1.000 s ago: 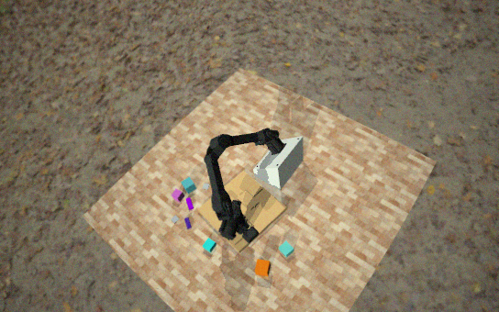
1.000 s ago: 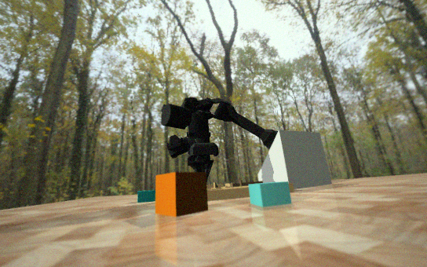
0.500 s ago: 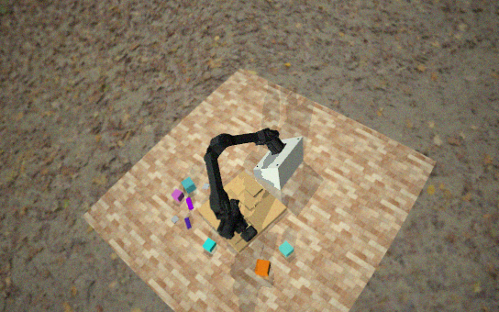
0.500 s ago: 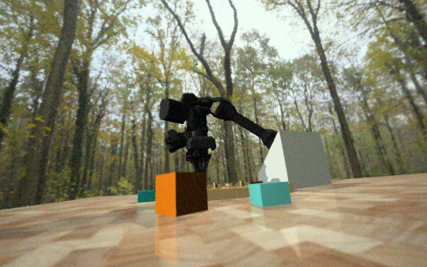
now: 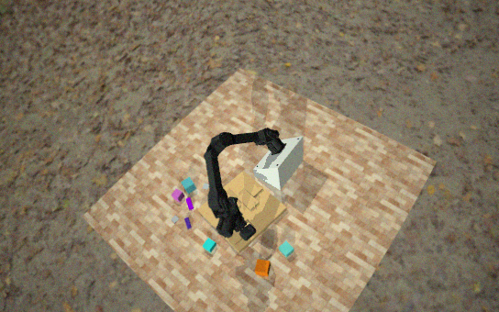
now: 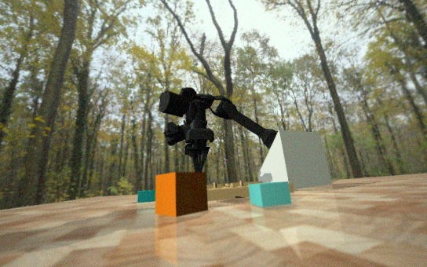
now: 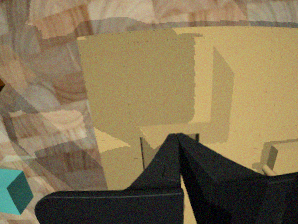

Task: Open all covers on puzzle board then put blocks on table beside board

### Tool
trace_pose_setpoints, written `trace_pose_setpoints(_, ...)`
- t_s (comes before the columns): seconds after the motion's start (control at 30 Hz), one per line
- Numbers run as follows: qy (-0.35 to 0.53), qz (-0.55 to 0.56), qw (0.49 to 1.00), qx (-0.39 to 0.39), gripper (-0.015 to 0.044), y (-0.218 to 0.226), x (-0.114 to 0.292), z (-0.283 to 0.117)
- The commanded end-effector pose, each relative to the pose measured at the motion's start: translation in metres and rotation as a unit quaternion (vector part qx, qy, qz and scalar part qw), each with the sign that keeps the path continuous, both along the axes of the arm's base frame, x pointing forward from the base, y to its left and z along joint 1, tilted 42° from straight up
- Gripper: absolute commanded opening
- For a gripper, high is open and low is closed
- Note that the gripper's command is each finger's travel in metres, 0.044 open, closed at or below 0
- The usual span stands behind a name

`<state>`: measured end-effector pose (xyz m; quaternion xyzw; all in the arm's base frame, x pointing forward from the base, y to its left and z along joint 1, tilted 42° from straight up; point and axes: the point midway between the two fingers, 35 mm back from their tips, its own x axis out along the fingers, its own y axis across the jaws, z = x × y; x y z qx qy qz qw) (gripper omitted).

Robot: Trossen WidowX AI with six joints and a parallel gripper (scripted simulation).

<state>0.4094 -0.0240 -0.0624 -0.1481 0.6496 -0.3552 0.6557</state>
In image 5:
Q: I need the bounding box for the orange-brown block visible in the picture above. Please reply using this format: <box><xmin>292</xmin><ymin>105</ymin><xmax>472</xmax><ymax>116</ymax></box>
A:
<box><xmin>255</xmin><ymin>259</ymin><xmax>271</xmax><ymax>276</ymax></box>

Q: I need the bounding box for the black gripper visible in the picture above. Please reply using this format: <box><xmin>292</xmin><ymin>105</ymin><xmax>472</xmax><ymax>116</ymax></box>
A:
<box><xmin>235</xmin><ymin>212</ymin><xmax>256</xmax><ymax>240</ymax></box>

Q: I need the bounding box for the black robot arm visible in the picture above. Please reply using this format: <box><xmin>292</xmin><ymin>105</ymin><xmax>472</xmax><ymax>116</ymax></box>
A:
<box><xmin>204</xmin><ymin>128</ymin><xmax>286</xmax><ymax>238</ymax></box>

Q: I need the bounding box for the cyan cube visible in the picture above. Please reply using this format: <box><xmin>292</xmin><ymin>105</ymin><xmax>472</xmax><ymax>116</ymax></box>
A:
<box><xmin>202</xmin><ymin>238</ymin><xmax>216</xmax><ymax>252</ymax></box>

